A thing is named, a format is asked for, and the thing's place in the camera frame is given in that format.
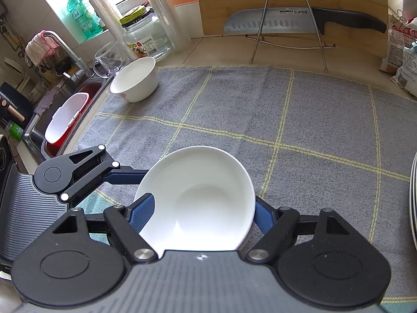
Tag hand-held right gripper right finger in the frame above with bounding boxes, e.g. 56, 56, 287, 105
244, 196, 352, 263

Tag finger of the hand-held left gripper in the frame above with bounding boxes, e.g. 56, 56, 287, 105
60, 144, 149, 203

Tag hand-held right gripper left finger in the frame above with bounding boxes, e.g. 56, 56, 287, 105
49, 193, 160, 263

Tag white bowl with pink flowers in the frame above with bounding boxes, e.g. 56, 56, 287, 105
133, 145, 256, 255
110, 56, 160, 103

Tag white plate with speckled stains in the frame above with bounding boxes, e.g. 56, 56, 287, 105
409, 166, 417, 235

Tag small green container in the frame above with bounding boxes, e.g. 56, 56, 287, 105
9, 122, 24, 142

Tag steel sink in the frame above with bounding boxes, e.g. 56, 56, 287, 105
23, 72, 112, 164

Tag white strainer basket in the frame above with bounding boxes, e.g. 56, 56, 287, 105
44, 93, 90, 144

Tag red basin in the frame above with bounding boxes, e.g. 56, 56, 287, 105
42, 83, 103, 157

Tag grey blue checked towel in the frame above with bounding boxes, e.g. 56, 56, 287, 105
70, 65, 417, 304

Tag grey dishcloth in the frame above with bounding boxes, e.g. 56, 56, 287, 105
34, 88, 63, 115

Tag clear glass mug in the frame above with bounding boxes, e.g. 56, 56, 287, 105
93, 44, 126, 79

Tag black appliance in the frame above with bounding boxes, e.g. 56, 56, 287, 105
0, 81, 27, 123

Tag metal faucet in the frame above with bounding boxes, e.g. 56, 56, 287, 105
42, 30, 90, 83

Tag glass jar with yellow-green lid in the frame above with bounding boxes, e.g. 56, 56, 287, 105
119, 5, 173, 61

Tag pink cloth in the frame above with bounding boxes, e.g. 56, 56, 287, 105
25, 31, 61, 66

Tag short plastic bag roll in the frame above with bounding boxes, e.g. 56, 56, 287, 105
89, 0, 126, 50

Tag green dish soap bottle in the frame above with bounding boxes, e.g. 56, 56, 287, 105
61, 0, 104, 42

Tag tall plastic wrap roll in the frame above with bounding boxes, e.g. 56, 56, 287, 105
135, 0, 191, 53

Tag white blue food packet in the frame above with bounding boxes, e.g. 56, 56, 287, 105
391, 39, 417, 97

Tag orange white food packet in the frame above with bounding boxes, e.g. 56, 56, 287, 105
379, 20, 417, 76

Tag kitchen knife with black handle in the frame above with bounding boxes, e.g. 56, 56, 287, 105
223, 7, 388, 36

